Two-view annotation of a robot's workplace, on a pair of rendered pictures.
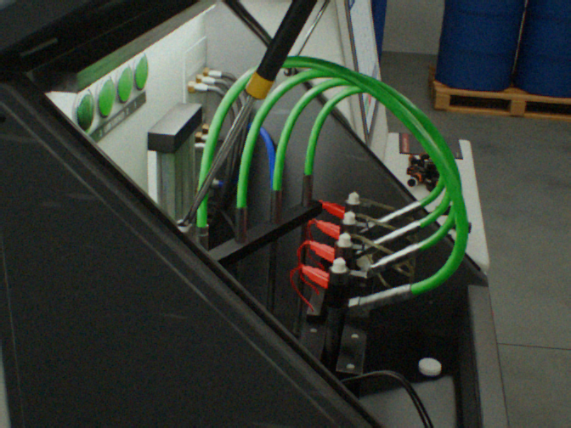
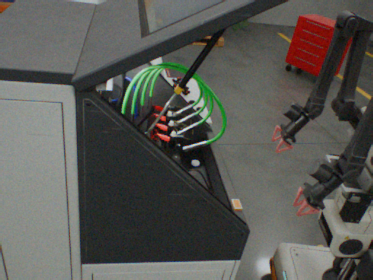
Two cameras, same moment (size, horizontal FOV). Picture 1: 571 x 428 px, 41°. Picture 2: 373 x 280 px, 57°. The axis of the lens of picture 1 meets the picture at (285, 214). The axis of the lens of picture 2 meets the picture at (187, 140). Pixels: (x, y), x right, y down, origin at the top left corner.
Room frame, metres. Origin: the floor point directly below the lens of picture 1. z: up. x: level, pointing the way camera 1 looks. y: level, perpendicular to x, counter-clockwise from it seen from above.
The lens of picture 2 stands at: (-0.16, 0.29, 1.84)
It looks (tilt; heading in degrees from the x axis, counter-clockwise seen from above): 33 degrees down; 338
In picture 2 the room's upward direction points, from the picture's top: 10 degrees clockwise
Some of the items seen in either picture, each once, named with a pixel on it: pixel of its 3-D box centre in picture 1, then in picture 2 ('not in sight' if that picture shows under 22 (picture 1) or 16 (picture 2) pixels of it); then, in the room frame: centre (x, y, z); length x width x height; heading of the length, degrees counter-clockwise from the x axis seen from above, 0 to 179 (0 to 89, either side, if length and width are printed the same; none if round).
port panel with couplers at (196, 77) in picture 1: (203, 136); not in sight; (1.21, 0.15, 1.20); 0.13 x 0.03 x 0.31; 172
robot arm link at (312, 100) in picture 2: not in sight; (328, 68); (0.97, -0.72, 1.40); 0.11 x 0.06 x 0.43; 162
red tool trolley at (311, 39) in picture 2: not in sight; (317, 50); (4.17, -3.26, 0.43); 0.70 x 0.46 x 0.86; 22
